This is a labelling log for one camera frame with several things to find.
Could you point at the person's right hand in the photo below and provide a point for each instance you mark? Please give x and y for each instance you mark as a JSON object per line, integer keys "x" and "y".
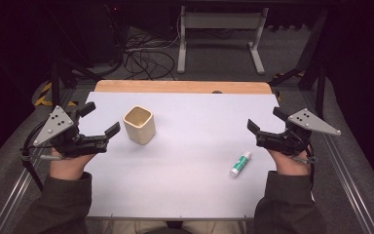
{"x": 290, "y": 164}

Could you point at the person's left hand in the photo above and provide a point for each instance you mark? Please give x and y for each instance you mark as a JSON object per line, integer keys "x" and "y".
{"x": 68, "y": 165}

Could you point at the black tripod stand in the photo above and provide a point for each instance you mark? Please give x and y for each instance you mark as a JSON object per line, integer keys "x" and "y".
{"x": 56, "y": 81}

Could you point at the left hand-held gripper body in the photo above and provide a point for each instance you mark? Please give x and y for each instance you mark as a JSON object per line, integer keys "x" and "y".
{"x": 53, "y": 125}

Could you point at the yellow and black hazard tape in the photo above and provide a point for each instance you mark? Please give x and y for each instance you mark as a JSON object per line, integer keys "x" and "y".
{"x": 44, "y": 97}

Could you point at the black metal stand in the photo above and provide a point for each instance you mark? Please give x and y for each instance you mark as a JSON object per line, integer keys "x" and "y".
{"x": 311, "y": 65}

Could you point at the metal floor rail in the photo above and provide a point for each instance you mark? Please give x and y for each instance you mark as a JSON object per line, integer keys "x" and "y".
{"x": 347, "y": 175}
{"x": 11, "y": 201}

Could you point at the wooden table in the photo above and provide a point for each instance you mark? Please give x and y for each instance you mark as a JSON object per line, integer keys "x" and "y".
{"x": 175, "y": 86}

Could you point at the green and white glue stick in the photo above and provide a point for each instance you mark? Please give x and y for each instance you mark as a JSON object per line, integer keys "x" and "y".
{"x": 240, "y": 164}

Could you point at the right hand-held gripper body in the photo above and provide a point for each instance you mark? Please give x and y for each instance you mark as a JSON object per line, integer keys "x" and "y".
{"x": 305, "y": 121}

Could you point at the white paper sheet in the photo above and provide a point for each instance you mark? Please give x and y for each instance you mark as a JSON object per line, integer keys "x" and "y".
{"x": 188, "y": 169}

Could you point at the white metal stand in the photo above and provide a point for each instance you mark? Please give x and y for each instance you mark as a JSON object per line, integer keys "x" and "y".
{"x": 220, "y": 21}

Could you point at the beige square cup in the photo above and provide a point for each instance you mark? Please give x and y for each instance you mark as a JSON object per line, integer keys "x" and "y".
{"x": 139, "y": 125}

